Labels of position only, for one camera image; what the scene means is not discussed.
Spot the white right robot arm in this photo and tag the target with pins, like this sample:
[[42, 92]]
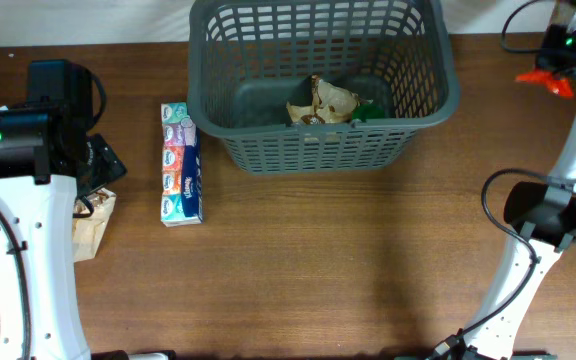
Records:
[[537, 212]]

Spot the beige snack bag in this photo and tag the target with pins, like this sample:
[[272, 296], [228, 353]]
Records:
[[91, 217], [330, 105]]

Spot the Kleenex tissue multipack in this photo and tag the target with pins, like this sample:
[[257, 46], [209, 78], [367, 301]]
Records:
[[181, 202]]

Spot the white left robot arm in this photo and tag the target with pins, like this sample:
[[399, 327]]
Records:
[[49, 160]]

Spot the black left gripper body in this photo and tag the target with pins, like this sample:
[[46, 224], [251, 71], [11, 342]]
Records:
[[104, 167]]

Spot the grey plastic mesh basket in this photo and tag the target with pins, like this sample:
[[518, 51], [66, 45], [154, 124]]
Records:
[[309, 86]]

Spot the green lid jar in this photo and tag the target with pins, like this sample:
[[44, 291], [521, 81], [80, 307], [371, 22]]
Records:
[[366, 112]]

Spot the red orange pasta packet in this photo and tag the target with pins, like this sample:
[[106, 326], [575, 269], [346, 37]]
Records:
[[556, 85]]

